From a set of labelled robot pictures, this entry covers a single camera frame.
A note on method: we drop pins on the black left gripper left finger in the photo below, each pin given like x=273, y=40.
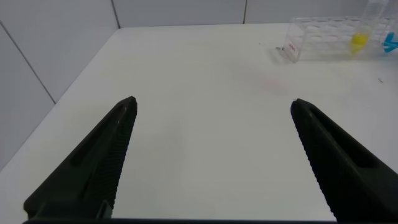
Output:
x=93, y=161

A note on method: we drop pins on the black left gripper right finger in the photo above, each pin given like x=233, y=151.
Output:
x=342, y=161

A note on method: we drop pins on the blue pigment test tube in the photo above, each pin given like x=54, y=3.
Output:
x=391, y=43

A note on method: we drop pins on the yellow pigment test tube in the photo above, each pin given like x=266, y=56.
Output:
x=359, y=42

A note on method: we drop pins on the clear plastic test tube rack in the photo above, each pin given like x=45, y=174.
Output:
x=320, y=40

